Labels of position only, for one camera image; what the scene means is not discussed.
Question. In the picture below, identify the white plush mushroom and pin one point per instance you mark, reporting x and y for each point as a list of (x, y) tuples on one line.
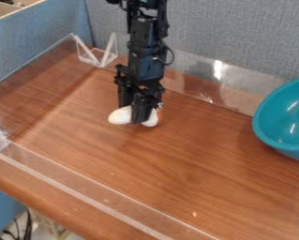
[(121, 117)]

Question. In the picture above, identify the clear acrylic corner bracket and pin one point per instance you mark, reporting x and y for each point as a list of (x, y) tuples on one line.
[(97, 57)]

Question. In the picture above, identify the blue partition with wooden top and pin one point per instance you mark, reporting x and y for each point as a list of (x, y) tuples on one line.
[(35, 27)]

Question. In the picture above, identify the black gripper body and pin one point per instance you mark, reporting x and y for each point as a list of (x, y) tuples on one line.
[(148, 86)]

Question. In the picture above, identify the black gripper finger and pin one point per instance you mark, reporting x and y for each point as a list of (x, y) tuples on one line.
[(125, 95), (141, 108)]

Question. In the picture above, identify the clear acrylic left barrier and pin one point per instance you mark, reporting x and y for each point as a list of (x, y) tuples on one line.
[(35, 87)]

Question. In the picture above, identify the blue plastic bowl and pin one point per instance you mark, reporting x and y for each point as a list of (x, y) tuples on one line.
[(276, 120)]

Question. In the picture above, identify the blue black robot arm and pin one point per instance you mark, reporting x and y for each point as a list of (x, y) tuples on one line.
[(149, 28)]

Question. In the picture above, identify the clear acrylic barrier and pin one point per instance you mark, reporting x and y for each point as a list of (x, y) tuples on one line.
[(142, 217), (35, 87), (208, 79)]

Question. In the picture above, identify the clear acrylic front barrier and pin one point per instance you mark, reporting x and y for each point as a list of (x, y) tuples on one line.
[(142, 217)]

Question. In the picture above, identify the clear acrylic back barrier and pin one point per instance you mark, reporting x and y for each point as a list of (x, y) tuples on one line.
[(208, 79)]

